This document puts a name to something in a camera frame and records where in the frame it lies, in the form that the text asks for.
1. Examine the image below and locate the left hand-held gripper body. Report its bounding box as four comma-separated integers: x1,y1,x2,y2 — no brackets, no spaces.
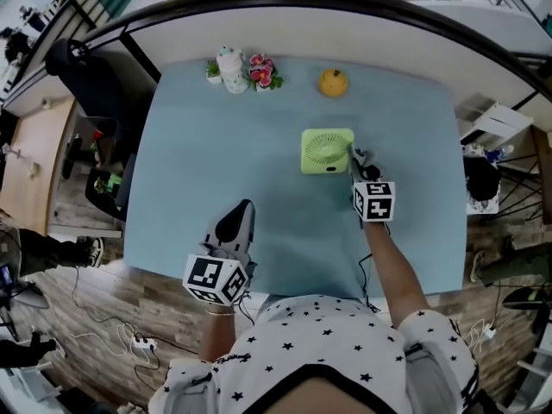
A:
182,213,259,306

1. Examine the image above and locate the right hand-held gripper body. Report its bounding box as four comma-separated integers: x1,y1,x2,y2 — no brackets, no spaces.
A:
349,164,397,223

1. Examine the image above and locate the green square fan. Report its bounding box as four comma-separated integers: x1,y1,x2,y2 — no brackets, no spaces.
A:
299,128,356,176

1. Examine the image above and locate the person's right forearm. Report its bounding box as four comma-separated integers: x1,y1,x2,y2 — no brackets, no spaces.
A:
364,219,432,330

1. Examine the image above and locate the person's left forearm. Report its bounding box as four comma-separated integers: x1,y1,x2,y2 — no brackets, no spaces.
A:
198,302,239,364

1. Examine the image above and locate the yellow round ornament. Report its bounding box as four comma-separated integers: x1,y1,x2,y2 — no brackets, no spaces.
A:
317,68,349,99

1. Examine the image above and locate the white power strip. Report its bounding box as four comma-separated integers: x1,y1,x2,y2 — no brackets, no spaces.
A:
130,335,160,352

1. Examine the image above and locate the black bag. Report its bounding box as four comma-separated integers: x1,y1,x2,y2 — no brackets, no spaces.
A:
461,143,502,216

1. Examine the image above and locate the pink flower pot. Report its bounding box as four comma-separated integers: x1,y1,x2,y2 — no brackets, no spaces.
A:
248,53,285,93

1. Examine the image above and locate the white star-print shirt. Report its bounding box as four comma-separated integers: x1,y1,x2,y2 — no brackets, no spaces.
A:
148,294,480,414

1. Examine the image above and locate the black waste bin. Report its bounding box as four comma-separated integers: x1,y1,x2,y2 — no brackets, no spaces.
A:
84,166,130,223

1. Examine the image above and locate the white desk partition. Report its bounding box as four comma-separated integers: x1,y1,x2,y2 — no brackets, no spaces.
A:
84,0,552,116

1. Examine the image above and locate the white storage rack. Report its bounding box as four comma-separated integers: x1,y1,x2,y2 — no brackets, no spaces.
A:
455,96,535,147

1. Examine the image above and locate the small green potted plant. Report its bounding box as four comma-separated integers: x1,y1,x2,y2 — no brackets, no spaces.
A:
204,59,223,85

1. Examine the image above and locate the wooden side desk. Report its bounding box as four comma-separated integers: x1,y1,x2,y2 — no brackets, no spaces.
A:
7,96,77,235

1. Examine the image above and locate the black office chair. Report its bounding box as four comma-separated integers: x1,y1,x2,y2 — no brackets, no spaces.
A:
44,38,130,122

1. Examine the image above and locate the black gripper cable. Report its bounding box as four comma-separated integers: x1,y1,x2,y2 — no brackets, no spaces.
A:
356,221,392,315
235,289,258,328

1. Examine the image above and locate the white floor cable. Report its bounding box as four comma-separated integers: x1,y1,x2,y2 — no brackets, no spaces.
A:
64,322,161,373

